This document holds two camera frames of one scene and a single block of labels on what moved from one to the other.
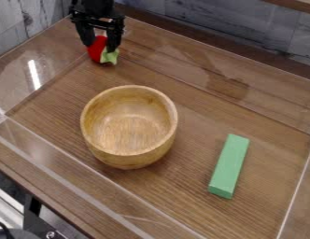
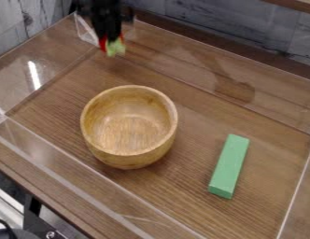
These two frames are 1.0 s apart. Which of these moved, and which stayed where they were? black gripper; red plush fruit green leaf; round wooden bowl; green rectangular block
Moved: black gripper; red plush fruit green leaf
Stayed: green rectangular block; round wooden bowl
